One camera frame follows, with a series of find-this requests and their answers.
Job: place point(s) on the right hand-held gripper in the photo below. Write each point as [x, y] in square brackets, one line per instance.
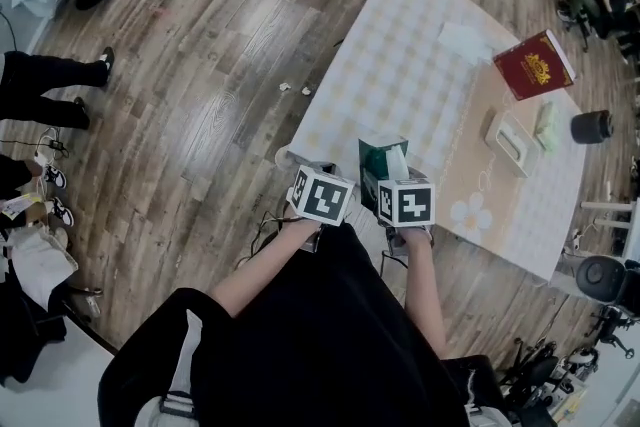
[410, 205]

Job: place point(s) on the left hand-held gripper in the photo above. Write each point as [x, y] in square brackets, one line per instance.
[320, 202]

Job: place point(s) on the green tissue pack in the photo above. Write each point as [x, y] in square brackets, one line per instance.
[377, 160]

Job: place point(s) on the white plastic box with slot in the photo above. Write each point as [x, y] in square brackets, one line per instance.
[522, 160]

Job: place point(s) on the person's right forearm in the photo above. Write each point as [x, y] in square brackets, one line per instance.
[422, 295]

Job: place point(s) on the person's left forearm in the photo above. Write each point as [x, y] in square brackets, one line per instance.
[265, 270]

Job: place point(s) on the table with checked tablecloth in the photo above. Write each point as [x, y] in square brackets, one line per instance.
[400, 80]

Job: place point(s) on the person's black clothing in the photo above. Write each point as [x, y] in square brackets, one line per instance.
[320, 350]

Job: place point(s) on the pale green soft packet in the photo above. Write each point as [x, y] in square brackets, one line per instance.
[546, 125]

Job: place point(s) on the flat white paper napkins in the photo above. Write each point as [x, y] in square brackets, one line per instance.
[462, 40]

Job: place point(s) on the red hardcover book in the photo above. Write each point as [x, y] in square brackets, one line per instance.
[530, 67]

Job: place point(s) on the black cylinder speaker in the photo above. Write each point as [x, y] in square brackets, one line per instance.
[590, 127]

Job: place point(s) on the black round stool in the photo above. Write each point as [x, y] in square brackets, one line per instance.
[600, 277]

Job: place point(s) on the black office chair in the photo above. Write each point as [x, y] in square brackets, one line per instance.
[540, 372]

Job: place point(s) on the white tote bag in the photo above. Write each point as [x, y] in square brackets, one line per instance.
[37, 265]

